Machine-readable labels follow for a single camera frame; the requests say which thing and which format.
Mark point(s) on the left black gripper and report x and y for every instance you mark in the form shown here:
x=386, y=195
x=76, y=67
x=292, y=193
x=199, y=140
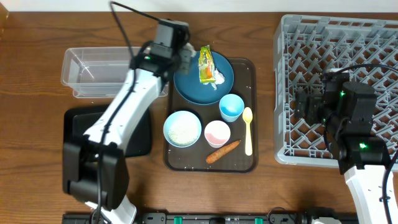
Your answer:
x=183, y=58

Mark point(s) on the white tissue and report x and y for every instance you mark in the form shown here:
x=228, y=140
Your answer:
x=219, y=79

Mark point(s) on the grey dishwasher rack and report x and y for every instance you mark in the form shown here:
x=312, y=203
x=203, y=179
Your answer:
x=305, y=47

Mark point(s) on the dark blue plate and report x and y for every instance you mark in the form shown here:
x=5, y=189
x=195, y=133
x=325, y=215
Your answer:
x=190, y=88

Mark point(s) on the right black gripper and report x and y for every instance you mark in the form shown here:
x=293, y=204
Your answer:
x=314, y=101

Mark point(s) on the green orange snack wrapper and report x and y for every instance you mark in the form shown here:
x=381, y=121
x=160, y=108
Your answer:
x=206, y=65

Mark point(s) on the black plastic bin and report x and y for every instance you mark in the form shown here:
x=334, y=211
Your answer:
x=77, y=120

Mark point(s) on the pink white cup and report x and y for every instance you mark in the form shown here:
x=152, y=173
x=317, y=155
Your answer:
x=217, y=133

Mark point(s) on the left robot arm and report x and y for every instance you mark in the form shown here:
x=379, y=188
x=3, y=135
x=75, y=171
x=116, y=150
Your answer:
x=94, y=166

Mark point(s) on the clear plastic bin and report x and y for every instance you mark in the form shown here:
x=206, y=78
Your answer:
x=95, y=72

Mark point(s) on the orange carrot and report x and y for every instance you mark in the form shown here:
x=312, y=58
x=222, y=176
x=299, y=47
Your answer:
x=221, y=152

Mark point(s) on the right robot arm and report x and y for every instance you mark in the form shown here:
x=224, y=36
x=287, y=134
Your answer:
x=346, y=109

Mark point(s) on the pale yellow spoon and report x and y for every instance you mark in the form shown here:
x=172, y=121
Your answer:
x=247, y=117

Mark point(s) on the light blue bowl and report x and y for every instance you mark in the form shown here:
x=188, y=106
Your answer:
x=182, y=129

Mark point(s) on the dark brown serving tray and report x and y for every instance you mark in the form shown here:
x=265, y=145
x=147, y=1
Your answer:
x=231, y=157

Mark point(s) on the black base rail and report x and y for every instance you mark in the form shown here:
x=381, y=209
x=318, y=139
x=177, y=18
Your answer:
x=161, y=218

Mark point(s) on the light blue cup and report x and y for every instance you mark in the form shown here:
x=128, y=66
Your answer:
x=231, y=107

